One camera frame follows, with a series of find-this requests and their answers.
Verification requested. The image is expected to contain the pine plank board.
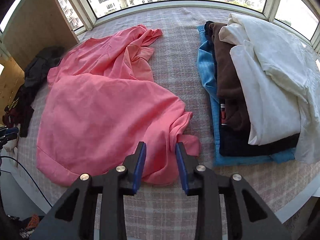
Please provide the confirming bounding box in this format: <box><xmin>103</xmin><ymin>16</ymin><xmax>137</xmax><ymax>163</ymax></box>
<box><xmin>0</xmin><ymin>57</ymin><xmax>24</xmax><ymax>119</ymax></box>

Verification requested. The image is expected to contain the large upright wooden board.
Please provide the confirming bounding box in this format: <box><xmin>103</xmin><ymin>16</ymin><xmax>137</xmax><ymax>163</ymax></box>
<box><xmin>2</xmin><ymin>0</ymin><xmax>79</xmax><ymax>69</ymax></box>

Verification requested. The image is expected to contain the dark red yellow garment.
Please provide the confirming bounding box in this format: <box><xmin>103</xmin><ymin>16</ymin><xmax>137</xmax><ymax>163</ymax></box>
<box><xmin>2</xmin><ymin>85</ymin><xmax>37</xmax><ymax>138</ymax></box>

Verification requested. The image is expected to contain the black bag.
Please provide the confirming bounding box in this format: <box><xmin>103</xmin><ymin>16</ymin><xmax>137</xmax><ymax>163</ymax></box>
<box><xmin>24</xmin><ymin>46</ymin><xmax>65</xmax><ymax>87</ymax></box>

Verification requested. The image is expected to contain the pink shirt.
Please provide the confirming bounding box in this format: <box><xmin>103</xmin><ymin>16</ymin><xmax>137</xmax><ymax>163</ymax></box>
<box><xmin>36</xmin><ymin>24</ymin><xmax>201</xmax><ymax>186</ymax></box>

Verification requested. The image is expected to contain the black cable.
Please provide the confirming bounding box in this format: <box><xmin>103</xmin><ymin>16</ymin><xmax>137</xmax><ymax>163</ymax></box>
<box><xmin>0</xmin><ymin>155</ymin><xmax>53</xmax><ymax>209</ymax></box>

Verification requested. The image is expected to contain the blue folded garment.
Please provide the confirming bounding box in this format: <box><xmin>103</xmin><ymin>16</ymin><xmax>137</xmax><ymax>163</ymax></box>
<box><xmin>197</xmin><ymin>25</ymin><xmax>298</xmax><ymax>166</ymax></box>

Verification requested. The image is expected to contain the white folded garment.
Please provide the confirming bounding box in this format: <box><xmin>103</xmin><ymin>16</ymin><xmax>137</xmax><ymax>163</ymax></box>
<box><xmin>219</xmin><ymin>12</ymin><xmax>319</xmax><ymax>164</ymax></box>

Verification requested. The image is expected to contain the black folded garment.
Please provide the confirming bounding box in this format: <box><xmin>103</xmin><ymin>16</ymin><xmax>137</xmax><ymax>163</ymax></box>
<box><xmin>204</xmin><ymin>20</ymin><xmax>300</xmax><ymax>158</ymax></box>

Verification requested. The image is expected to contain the brown folded garment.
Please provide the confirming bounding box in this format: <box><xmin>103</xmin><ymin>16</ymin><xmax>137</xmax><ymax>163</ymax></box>
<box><xmin>209</xmin><ymin>22</ymin><xmax>250</xmax><ymax>131</ymax></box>

